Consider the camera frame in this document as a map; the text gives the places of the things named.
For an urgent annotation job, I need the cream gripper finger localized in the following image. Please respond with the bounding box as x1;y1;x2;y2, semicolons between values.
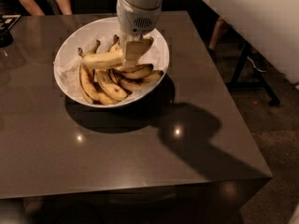
121;36;154;68

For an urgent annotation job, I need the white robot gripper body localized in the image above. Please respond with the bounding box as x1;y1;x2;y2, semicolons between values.
117;0;162;39

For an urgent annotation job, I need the large top yellow banana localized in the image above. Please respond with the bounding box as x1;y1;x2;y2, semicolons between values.
81;49;122;69

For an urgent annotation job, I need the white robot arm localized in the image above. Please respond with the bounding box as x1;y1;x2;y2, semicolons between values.
116;0;163;68

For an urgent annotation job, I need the back middle banana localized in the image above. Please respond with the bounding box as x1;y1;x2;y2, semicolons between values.
108;35;121;52

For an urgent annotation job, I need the right upper spotted banana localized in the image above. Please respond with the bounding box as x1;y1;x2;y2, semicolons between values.
117;63;153;79

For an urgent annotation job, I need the spotted banana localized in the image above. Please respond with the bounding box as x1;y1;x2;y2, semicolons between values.
117;63;153;79
115;70;164;91
95;70;127;101

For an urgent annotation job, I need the right lower spotted banana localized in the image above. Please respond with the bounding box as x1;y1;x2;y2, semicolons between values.
115;70;164;91

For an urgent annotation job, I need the green-tipped back left banana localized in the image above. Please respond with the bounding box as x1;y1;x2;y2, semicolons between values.
78;39;101;58

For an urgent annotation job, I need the centre spotted banana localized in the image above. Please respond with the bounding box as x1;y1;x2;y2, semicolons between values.
95;70;127;101

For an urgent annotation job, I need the bottom front banana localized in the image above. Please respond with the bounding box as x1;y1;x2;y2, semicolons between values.
97;91;118;105

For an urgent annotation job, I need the left lower banana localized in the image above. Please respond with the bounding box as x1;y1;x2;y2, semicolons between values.
79;65;99;104

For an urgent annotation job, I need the white bowl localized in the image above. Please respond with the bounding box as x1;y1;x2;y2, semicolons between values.
53;17;170;108

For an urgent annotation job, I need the black tray with white label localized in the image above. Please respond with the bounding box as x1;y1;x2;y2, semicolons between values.
0;15;21;48

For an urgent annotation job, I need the white board panel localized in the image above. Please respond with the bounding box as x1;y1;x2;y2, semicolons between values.
202;0;299;84

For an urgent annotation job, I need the black metal stand frame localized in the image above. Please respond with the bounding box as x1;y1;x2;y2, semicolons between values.
225;42;280;106

